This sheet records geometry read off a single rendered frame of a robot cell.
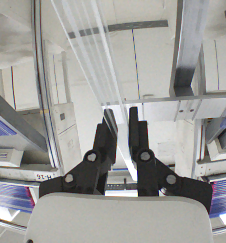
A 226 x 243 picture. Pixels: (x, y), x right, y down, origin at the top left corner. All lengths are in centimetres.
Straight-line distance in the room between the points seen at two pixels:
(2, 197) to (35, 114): 57
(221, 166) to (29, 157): 109
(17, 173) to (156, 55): 201
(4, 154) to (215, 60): 257
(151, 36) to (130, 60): 45
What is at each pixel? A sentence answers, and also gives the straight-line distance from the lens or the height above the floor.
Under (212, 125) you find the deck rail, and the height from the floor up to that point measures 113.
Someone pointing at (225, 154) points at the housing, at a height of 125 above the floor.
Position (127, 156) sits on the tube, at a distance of 16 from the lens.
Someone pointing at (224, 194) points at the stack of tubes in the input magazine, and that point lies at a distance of 87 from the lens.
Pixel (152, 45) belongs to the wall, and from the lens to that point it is 218.
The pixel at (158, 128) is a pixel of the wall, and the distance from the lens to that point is 217.
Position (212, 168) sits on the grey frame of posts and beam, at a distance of 77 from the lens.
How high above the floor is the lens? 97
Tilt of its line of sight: 11 degrees up
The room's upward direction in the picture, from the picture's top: 174 degrees clockwise
